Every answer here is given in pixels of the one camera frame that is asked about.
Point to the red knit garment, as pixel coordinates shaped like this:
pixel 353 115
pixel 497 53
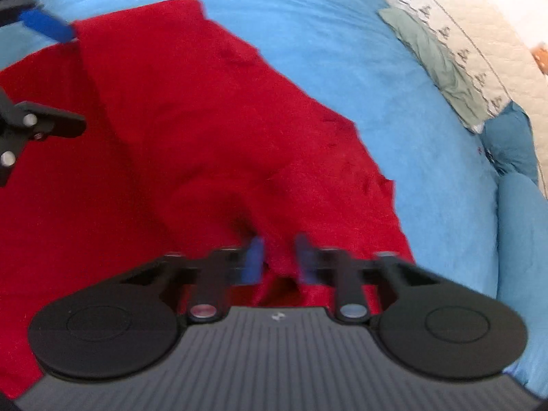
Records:
pixel 193 143

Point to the light blue bolster pillow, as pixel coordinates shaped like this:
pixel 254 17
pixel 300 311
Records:
pixel 522 247

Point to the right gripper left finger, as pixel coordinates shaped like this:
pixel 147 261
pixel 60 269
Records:
pixel 198 289

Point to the light blue bed blanket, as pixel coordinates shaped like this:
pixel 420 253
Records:
pixel 342 54

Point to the dark teal pillow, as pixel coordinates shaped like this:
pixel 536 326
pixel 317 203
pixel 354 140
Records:
pixel 508 141

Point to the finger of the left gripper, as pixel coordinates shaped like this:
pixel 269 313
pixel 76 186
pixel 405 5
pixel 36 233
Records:
pixel 26 121
pixel 33 16

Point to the cream quilted headboard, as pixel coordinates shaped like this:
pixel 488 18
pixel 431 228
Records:
pixel 487 47

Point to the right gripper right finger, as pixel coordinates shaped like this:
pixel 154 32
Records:
pixel 347 276

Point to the brown plush toy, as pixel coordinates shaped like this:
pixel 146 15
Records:
pixel 540 55

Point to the sage green folded cloth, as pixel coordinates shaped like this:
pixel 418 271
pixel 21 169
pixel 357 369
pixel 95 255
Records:
pixel 451 80

